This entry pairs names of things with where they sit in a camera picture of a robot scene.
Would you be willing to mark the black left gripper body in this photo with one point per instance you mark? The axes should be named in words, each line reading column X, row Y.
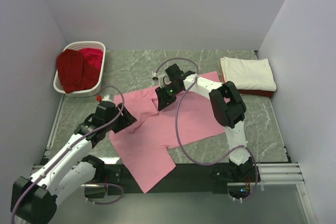
column 124, row 118

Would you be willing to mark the folded white t-shirt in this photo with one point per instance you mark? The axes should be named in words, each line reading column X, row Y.
column 248, row 74

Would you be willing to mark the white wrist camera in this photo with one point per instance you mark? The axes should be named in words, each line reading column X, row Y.
column 162, row 79
column 104, row 100

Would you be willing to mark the white perforated laundry basket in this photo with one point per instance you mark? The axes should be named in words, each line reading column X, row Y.
column 89, row 92

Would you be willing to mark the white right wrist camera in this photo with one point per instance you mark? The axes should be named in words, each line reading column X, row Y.
column 162, row 79

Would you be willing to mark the aluminium rail frame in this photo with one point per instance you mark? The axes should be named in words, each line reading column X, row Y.
column 270, row 174

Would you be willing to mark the crimson red t-shirt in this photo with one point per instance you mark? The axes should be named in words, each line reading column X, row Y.
column 94, row 56

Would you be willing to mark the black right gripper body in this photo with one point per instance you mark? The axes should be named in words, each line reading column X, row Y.
column 163, row 98

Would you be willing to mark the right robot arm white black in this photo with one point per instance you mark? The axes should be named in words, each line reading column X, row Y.
column 228, row 109

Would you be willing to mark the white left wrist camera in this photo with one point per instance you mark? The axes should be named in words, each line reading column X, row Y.
column 104, row 100

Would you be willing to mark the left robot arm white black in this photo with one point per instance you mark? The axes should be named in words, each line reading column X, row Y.
column 36, row 199

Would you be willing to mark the folded dark red t-shirt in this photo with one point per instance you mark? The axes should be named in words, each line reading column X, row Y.
column 258, row 92

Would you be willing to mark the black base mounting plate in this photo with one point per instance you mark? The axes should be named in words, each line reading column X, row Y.
column 185, row 178

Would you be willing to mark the pink t-shirt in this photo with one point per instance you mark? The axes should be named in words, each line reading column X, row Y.
column 143, row 146

